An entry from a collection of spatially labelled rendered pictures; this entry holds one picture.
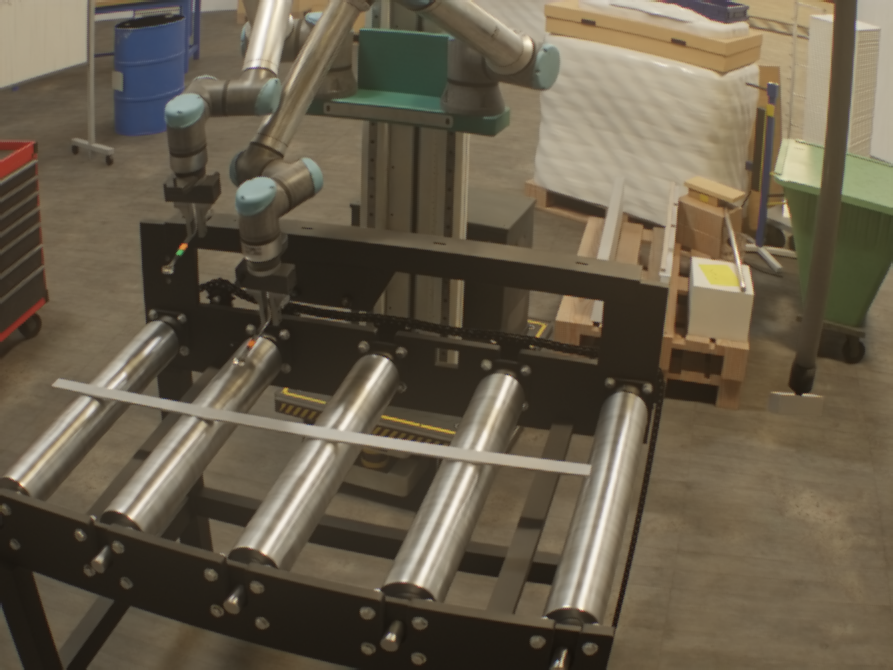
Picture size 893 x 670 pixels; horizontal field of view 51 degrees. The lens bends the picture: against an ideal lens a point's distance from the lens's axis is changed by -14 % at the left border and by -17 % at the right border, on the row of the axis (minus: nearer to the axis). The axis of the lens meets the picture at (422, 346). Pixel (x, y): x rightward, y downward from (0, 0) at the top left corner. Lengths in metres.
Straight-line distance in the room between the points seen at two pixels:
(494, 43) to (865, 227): 2.31
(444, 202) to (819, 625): 1.85
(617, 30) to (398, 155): 2.49
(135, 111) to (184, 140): 5.55
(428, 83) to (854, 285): 2.32
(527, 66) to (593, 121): 2.97
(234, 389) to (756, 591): 1.80
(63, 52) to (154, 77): 1.00
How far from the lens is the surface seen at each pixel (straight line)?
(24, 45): 6.98
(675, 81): 5.56
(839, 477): 4.09
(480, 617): 1.79
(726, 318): 4.23
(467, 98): 3.07
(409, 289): 3.62
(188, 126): 2.33
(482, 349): 2.58
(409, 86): 3.31
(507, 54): 2.86
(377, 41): 3.32
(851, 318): 4.86
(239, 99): 2.41
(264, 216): 2.29
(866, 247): 4.66
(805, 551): 3.64
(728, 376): 4.28
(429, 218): 3.50
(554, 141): 6.03
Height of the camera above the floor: 2.13
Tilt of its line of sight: 28 degrees down
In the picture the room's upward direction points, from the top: 2 degrees clockwise
